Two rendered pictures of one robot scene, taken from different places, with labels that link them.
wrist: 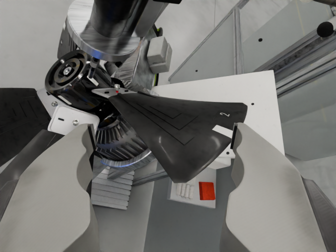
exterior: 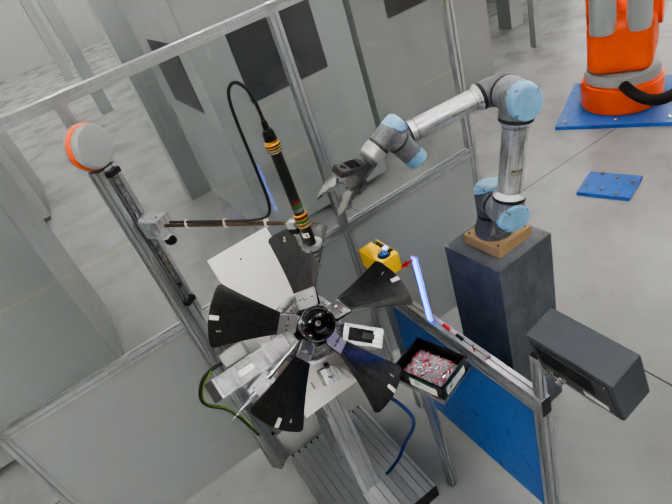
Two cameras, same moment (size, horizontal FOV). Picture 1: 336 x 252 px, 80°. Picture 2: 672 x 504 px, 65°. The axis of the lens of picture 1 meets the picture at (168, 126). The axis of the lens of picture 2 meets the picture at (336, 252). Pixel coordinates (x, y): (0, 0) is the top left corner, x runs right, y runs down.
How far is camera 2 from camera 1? 1.65 m
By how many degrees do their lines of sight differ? 52
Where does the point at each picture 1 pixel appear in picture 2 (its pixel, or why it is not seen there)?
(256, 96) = (234, 259)
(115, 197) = (361, 424)
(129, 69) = (272, 346)
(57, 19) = not seen: outside the picture
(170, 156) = (321, 233)
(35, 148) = (361, 305)
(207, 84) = not seen: hidden behind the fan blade
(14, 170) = (375, 303)
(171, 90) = not seen: hidden behind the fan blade
